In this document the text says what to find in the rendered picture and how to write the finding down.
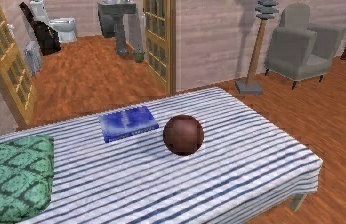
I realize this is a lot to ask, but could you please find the brown basketball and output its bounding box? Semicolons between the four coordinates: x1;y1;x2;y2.
162;114;205;157

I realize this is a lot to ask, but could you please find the blue book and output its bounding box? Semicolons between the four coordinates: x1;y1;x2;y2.
99;105;160;144

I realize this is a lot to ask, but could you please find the small green pot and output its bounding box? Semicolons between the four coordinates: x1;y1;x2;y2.
133;49;146;64

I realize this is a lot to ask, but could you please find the blue white striped bed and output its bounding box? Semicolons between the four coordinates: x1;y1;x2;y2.
0;86;324;224

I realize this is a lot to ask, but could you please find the wooden glass panel door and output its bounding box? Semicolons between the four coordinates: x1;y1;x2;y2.
142;0;177;96
0;0;38;127

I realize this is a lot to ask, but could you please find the wooden floor lamp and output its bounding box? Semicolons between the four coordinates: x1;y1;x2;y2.
234;0;280;96

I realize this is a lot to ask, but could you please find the grey armchair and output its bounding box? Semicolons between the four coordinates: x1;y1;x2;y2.
264;2;346;91

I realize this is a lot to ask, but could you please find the white toilet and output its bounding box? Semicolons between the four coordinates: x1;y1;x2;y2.
29;0;78;44

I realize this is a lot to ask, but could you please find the grey towel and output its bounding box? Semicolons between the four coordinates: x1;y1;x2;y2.
23;40;44;77

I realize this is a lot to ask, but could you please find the green patterned pillow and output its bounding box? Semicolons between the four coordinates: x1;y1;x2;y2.
0;134;55;224

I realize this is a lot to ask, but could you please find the grey pedestal sink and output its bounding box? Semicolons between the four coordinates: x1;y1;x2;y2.
97;0;138;56

